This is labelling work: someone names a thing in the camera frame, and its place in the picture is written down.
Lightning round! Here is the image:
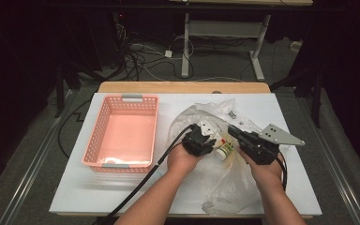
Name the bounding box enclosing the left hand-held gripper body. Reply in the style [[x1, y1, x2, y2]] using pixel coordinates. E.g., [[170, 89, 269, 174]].
[[181, 121, 215, 158]]

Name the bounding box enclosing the black stand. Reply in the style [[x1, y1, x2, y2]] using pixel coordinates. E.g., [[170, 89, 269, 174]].
[[270, 62, 323, 129], [54, 59, 107, 119]]

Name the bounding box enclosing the pink plastic basket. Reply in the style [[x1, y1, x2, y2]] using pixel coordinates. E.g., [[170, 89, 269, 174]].
[[82, 94, 159, 173]]

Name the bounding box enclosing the person's right hand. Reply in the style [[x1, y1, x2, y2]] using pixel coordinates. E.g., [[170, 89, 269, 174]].
[[239, 150, 284, 192]]

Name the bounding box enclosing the black cable on floor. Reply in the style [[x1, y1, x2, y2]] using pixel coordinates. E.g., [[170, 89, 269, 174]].
[[57, 99, 92, 158]]

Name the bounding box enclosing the white metal desk frame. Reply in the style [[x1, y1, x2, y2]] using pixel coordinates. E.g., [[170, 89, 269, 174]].
[[181, 12, 271, 82]]

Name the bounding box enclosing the white power strip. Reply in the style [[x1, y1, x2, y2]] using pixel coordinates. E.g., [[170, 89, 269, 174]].
[[290, 40, 304, 53]]

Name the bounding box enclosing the person's left hand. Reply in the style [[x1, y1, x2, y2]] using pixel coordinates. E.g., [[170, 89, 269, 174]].
[[167, 143, 204, 176]]

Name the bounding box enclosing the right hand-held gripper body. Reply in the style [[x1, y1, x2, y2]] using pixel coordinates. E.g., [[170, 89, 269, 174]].
[[238, 123, 306, 166]]

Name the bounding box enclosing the white board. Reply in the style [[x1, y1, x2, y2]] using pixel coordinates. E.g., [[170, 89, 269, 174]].
[[49, 92, 323, 217]]

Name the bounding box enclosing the clear plastic bag yellow smiley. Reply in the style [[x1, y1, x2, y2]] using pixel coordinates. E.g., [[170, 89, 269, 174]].
[[168, 98, 292, 216]]

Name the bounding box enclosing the right hand-held gripper black cable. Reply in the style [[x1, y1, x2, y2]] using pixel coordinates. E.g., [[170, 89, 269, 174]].
[[275, 152, 289, 192]]

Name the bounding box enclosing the left hand-held gripper black cable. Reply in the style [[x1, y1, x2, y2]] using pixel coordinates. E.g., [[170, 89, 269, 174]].
[[95, 124, 198, 225]]

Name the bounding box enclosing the tangle of floor cables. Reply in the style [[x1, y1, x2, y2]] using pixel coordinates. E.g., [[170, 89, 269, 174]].
[[115, 22, 195, 83]]

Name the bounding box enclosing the metal floor rail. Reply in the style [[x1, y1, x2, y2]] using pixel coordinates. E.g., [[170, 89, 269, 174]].
[[296, 93, 360, 225], [0, 90, 76, 225]]

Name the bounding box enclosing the hand-held gripper black cable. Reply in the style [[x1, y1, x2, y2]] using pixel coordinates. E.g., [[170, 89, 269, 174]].
[[95, 124, 198, 225], [275, 152, 289, 192]]

